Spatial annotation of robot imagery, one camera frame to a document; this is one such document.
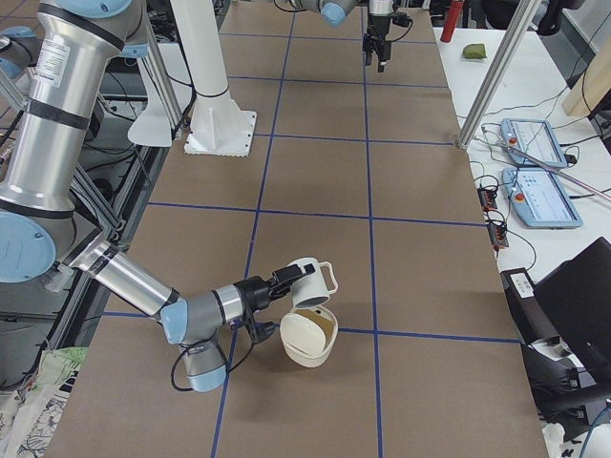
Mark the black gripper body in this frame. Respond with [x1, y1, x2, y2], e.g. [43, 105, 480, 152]
[362, 12, 411, 52]
[234, 274, 279, 345]

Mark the white HOME mug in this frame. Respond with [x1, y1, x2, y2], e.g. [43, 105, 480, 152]
[289, 258, 338, 308]

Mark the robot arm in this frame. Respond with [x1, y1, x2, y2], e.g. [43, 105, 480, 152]
[1, 1, 315, 392]
[274, 0, 413, 73]

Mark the cream swing-lid bin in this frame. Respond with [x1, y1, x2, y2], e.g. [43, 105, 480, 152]
[280, 306, 339, 368]

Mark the red bottle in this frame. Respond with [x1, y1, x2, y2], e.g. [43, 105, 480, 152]
[440, 0, 464, 43]

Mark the green bean bag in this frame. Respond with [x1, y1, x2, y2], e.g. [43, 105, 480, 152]
[462, 43, 487, 60]

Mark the upper teach pendant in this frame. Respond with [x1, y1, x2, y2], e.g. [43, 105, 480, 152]
[500, 118, 568, 168]

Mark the teach pendant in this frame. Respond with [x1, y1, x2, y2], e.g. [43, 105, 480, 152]
[501, 167, 582, 229]
[500, 118, 568, 168]

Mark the upper black relay module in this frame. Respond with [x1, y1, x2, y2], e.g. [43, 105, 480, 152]
[476, 187, 497, 212]

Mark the black relay module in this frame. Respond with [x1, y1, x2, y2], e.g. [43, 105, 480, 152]
[486, 219, 509, 251]
[476, 187, 497, 212]

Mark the metal grabber stick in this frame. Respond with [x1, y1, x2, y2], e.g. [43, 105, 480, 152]
[495, 140, 610, 201]

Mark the lower black relay module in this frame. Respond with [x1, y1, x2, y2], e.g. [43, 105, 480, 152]
[486, 219, 509, 251]

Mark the wooden board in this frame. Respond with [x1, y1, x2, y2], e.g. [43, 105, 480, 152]
[562, 38, 610, 116]

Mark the lower teach pendant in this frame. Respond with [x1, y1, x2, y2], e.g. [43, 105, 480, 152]
[501, 167, 582, 229]

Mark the black label printer box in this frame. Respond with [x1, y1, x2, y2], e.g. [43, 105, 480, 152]
[499, 268, 537, 344]

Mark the patterned cloth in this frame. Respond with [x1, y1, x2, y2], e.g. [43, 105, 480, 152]
[1, 346, 88, 457]

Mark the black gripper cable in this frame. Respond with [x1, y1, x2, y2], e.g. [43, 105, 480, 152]
[171, 304, 262, 393]

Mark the aluminium frame post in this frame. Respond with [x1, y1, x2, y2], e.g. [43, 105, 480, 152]
[456, 0, 540, 150]

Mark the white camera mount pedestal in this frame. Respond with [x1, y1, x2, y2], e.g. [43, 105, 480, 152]
[171, 0, 257, 157]

